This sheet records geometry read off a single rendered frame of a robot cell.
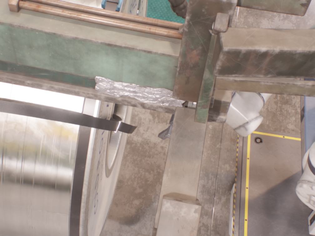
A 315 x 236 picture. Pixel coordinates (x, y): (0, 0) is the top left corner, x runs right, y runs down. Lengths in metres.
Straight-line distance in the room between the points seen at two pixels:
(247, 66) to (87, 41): 0.28
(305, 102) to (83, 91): 1.19
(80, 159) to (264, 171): 1.23
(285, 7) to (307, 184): 0.82
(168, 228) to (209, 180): 2.10
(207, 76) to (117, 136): 1.54
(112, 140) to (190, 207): 1.58
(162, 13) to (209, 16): 2.81
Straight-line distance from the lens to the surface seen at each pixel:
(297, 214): 2.57
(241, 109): 1.59
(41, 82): 1.07
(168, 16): 3.62
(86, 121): 1.56
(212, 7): 0.82
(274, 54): 0.84
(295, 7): 0.86
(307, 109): 2.06
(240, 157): 2.64
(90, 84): 1.04
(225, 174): 2.95
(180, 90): 0.97
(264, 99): 1.66
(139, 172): 2.89
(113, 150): 2.34
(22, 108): 1.55
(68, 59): 0.99
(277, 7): 0.86
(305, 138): 1.99
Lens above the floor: 2.53
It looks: 55 degrees down
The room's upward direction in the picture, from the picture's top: 8 degrees clockwise
